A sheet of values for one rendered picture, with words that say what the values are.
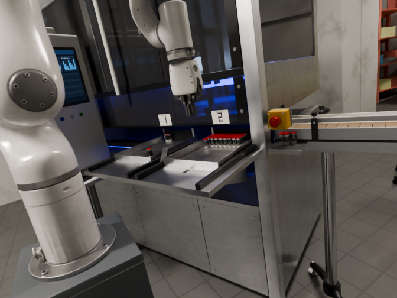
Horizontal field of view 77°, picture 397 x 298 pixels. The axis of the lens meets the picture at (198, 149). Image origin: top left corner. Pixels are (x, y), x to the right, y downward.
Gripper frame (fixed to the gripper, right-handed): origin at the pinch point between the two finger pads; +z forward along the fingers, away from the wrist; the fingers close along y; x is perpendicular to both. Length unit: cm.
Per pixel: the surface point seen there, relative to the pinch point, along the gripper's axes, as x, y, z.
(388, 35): -664, -44, -30
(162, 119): -28, 43, 8
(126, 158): -2.2, 44.8, 20.2
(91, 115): -18, 91, 1
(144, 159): -2.2, 32.0, 20.3
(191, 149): -19.7, 19.7, 20.8
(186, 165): -2.0, 8.0, 21.1
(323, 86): -363, 30, 33
